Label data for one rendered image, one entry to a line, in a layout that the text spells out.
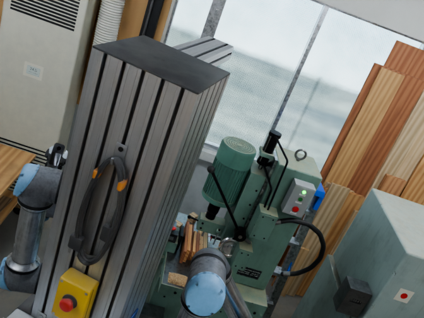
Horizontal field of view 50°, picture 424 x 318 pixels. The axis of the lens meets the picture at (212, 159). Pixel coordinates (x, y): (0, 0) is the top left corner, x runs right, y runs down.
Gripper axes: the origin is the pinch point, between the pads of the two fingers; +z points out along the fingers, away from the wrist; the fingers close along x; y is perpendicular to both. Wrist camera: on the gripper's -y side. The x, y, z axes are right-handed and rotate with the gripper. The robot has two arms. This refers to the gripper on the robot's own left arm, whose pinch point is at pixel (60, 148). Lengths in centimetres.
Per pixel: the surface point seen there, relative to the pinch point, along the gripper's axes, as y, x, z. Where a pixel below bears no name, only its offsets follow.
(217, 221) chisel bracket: 5, 84, -7
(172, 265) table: 25, 67, -27
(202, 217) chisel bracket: 6, 76, -7
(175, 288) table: 25, 68, -40
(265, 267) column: 13, 114, -21
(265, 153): -40, 85, -10
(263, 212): -19, 92, -26
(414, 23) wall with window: -127, 184, 102
